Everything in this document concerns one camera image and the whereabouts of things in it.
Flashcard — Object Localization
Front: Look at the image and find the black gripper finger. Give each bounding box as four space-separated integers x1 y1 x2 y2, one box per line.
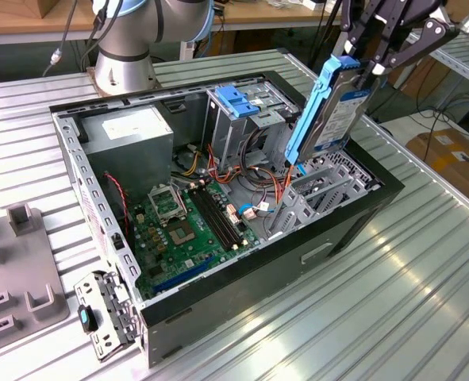
339 0 380 56
371 15 462 77

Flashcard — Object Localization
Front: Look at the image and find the hard disk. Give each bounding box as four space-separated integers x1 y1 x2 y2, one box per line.
284 54 382 167

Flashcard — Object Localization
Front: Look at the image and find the blue plastic disk carrier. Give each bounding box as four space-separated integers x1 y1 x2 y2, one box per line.
213 86 261 119

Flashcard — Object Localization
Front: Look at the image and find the grey metal disk bay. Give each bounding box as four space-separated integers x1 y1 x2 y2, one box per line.
267 150 382 241

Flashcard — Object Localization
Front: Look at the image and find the black tripod stand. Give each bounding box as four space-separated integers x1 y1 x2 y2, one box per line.
307 0 344 83

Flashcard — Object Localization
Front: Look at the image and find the metal slat side table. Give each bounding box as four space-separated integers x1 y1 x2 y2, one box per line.
359 27 469 116

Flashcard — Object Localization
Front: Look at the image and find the wooden desk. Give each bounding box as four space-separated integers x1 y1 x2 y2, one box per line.
0 0 456 47

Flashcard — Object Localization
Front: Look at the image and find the flat cardboard box with label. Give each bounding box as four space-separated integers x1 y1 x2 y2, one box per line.
404 126 469 199

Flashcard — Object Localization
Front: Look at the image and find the grey metal drive cage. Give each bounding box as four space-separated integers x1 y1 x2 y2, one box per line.
202 85 301 170

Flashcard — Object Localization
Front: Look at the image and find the black RAM slot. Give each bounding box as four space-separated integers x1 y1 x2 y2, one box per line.
198 185 246 246
188 188 237 252

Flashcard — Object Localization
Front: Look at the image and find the metal socket cover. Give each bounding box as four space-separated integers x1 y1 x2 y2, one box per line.
146 184 187 225

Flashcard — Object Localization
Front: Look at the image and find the grey power supply unit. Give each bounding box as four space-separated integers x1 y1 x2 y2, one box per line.
81 105 175 195

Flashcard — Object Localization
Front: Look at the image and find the green motherboard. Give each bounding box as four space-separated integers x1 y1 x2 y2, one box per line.
129 178 265 301

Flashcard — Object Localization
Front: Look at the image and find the CPU socket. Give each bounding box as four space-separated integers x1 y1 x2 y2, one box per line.
166 220 198 247

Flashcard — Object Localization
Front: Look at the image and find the black PC case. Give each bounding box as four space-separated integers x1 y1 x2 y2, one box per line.
49 70 406 368

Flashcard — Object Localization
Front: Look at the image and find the blue expansion slot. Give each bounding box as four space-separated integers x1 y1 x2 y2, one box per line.
152 256 215 294

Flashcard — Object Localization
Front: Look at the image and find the black blue latch clip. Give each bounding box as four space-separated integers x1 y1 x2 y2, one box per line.
77 305 98 334

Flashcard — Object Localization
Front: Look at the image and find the grey parts rack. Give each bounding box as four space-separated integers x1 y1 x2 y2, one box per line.
0 202 71 346

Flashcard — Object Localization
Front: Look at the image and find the red orange wire bundle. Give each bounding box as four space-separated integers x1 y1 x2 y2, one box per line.
206 142 297 211

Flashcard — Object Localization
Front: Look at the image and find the light blue data wire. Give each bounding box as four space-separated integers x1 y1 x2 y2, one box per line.
233 202 275 221

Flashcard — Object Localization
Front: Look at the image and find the yellow black power wire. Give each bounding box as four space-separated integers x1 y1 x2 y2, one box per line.
183 149 202 179

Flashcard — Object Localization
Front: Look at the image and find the brown square base plate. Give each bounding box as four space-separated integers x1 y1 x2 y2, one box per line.
86 66 160 97

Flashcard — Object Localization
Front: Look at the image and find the red black fan wire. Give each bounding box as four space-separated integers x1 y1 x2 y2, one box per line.
102 171 135 239

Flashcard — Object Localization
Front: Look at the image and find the black cable with connector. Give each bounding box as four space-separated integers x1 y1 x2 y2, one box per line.
41 0 126 79

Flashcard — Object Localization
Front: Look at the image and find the grey metal slot bracket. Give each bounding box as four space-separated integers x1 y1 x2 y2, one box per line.
73 269 146 362

